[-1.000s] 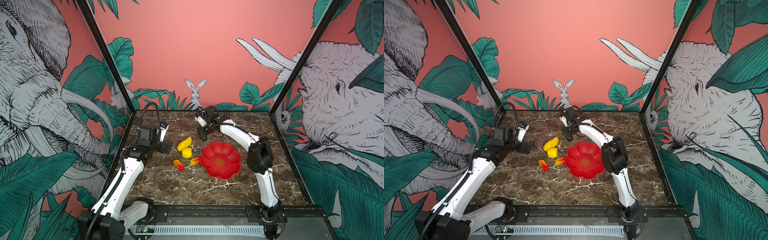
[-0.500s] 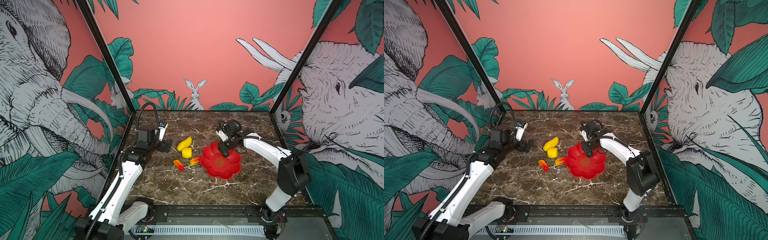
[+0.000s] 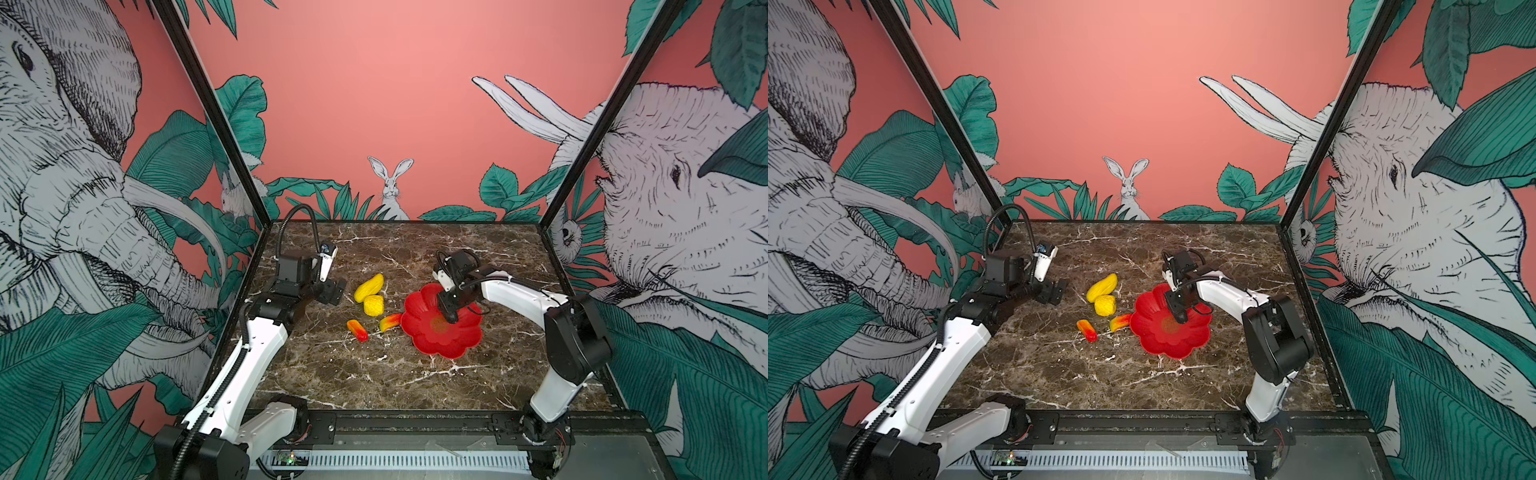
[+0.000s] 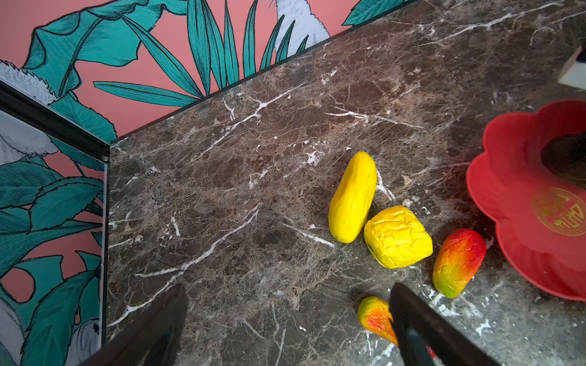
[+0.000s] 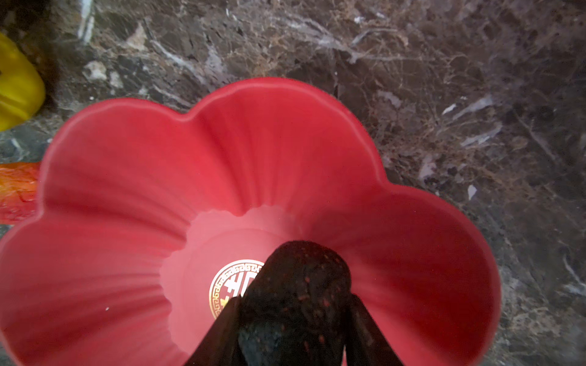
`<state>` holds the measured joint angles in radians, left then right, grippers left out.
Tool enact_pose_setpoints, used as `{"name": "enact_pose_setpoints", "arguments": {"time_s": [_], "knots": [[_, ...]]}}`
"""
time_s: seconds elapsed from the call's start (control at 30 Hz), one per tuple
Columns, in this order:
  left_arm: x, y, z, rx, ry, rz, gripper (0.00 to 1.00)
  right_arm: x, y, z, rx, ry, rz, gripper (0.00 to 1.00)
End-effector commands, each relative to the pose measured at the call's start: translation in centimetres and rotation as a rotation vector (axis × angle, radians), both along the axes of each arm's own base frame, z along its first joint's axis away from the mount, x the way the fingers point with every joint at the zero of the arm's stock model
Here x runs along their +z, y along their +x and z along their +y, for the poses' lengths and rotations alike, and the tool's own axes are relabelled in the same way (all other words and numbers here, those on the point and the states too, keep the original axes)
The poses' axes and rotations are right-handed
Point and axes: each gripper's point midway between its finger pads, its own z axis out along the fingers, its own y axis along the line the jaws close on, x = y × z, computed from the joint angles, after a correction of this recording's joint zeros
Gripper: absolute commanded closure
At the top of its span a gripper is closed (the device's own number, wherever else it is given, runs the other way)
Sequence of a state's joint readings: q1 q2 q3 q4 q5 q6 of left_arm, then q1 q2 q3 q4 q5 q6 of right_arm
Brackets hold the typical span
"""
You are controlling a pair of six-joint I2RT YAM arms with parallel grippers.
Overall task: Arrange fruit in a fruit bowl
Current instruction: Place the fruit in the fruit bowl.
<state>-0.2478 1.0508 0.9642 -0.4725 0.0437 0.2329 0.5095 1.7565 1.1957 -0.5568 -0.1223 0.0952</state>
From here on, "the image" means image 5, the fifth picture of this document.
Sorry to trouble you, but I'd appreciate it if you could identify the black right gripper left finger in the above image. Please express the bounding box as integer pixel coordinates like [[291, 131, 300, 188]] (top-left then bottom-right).
[[184, 296, 247, 366]]

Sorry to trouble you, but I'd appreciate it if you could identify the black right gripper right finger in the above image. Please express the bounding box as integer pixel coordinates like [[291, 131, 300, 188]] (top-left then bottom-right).
[[346, 294, 404, 366]]

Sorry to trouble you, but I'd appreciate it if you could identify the dark avocado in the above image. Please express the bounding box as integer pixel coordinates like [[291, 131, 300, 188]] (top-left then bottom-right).
[[238, 241, 351, 365]]

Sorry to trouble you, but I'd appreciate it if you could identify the red yellow mango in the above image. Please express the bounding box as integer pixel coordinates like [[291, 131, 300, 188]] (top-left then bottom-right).
[[1, 163, 41, 225]]

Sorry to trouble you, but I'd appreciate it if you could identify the small yellow fruit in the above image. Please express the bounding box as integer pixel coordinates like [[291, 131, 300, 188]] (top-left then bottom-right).
[[1, 34, 46, 131]]

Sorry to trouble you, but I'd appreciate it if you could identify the red flower-shaped bowl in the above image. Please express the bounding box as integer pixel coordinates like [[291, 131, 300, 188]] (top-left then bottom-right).
[[1, 78, 501, 365]]

